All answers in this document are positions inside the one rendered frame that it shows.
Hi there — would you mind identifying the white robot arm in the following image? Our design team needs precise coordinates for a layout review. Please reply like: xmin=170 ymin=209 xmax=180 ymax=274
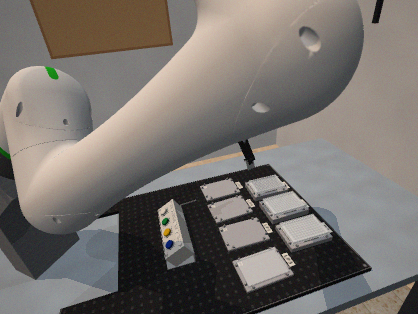
xmin=0 ymin=0 xmax=364 ymax=235

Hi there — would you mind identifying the white button panel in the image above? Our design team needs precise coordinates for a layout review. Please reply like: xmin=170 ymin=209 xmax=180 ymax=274
xmin=158 ymin=199 xmax=196 ymax=270

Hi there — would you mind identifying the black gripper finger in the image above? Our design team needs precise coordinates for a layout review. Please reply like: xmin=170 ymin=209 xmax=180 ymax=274
xmin=237 ymin=139 xmax=255 ymax=170

